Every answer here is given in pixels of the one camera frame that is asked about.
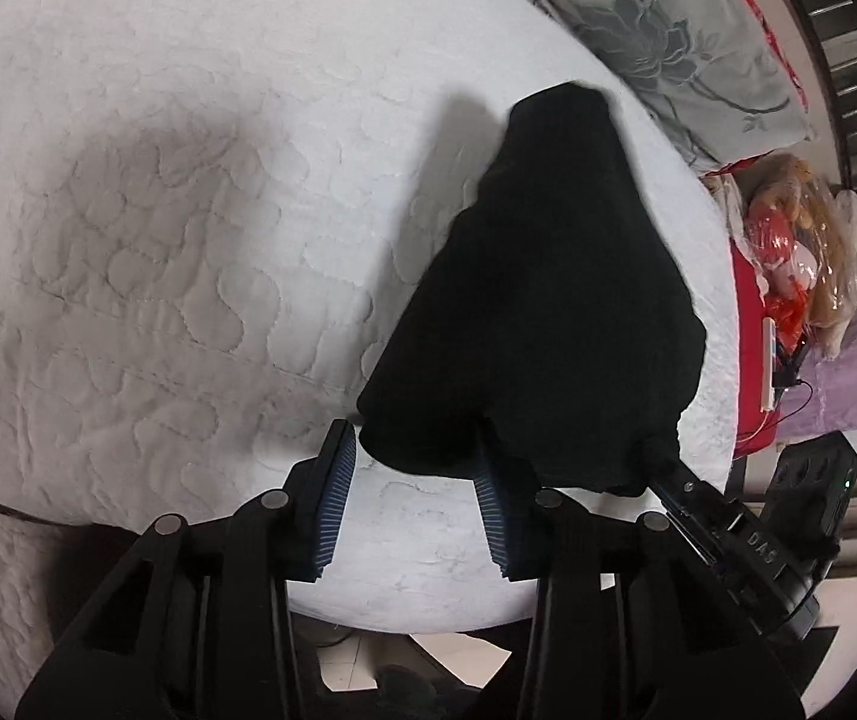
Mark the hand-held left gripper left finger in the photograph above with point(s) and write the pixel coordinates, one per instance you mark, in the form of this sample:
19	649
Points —
334	495

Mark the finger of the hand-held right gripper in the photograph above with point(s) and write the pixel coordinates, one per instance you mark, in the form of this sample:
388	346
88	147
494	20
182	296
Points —
690	499

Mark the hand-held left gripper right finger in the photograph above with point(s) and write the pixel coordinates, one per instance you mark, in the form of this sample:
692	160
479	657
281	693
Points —
499	517

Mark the black pants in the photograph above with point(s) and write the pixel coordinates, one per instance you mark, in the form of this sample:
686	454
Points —
556	300

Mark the white power strip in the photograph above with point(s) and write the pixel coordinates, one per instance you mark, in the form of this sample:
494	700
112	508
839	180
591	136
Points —
771	360

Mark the red bed sheet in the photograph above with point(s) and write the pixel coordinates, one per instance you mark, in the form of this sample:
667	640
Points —
749	345

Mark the plush toy in plastic bag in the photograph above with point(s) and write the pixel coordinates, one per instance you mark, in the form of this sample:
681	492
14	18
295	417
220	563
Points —
810	255

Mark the white quilted mattress cover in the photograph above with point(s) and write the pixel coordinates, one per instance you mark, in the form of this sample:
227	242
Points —
211	202

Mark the grey floral pillow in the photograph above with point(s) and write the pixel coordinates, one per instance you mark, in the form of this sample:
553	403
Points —
660	30

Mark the red printed blanket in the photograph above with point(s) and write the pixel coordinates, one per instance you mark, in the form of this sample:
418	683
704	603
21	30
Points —
765	22

